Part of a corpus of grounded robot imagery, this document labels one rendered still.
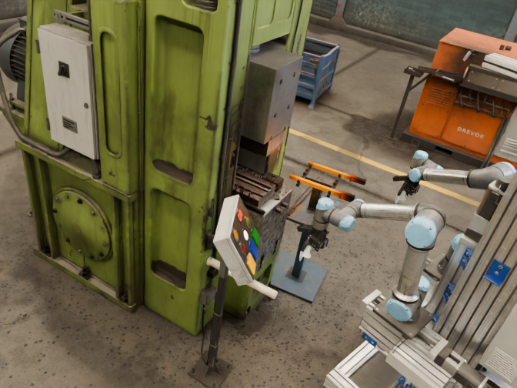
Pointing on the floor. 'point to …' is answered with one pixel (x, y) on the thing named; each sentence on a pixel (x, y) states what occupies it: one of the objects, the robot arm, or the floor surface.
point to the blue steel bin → (317, 68)
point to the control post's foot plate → (210, 379)
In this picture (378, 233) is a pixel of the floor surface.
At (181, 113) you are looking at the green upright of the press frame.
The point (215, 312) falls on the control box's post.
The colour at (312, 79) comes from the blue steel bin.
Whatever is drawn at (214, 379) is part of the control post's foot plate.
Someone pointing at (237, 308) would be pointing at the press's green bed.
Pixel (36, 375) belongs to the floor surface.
